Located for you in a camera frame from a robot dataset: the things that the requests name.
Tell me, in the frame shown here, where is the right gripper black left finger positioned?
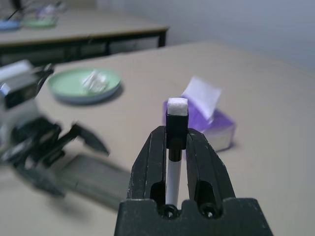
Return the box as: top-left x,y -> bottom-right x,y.
126,125 -> 168,200

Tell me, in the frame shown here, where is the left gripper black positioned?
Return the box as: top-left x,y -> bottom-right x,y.
4,120 -> 110,198

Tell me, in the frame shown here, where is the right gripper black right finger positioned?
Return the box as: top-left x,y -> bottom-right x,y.
186,129 -> 237,200

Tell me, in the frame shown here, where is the white marker with black cap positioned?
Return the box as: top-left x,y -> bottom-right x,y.
165,97 -> 189,206

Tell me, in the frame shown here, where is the green plate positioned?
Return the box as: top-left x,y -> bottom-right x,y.
47,68 -> 123,104
21,17 -> 59,28

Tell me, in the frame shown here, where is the white tissue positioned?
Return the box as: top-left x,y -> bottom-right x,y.
81,70 -> 111,93

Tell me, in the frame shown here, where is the purple tissue pack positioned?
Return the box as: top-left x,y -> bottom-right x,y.
36,1 -> 67,15
161,76 -> 238,152

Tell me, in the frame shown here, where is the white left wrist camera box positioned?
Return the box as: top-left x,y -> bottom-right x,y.
0,59 -> 41,109

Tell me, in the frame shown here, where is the beige side table black frame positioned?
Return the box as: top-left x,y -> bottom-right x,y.
0,7 -> 170,67

